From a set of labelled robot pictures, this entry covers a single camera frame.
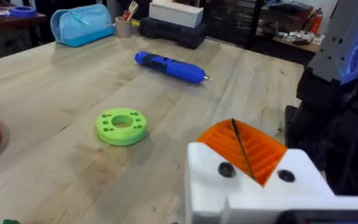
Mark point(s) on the wooden fork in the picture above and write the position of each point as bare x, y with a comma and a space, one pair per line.
133, 9

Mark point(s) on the green vegetable toy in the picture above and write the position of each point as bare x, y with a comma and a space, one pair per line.
11, 221

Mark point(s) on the beige cup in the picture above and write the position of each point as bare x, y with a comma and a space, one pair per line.
123, 28

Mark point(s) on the light blue zip bag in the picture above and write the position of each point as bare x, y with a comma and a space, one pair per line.
82, 26

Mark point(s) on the left gripper white and orange right finger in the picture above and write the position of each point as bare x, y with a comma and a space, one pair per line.
294, 183

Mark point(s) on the blue tape roll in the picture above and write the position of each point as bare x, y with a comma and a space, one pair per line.
23, 11

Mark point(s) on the blue electric screwdriver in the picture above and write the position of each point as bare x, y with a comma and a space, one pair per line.
172, 67

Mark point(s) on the brown side table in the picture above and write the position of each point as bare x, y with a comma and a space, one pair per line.
11, 21

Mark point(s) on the white box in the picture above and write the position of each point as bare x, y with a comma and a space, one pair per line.
176, 13

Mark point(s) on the red spray can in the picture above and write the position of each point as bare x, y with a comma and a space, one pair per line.
316, 21

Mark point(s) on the heap of small tools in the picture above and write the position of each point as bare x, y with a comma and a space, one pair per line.
300, 37

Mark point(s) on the green disc with holes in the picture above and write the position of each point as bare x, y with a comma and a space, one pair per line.
104, 130

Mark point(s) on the black tool case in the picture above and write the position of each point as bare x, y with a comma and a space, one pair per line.
174, 33

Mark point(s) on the wooden workbench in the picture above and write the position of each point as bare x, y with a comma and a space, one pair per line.
309, 47

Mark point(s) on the left gripper white and orange left finger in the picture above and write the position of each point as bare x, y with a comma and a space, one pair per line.
207, 174

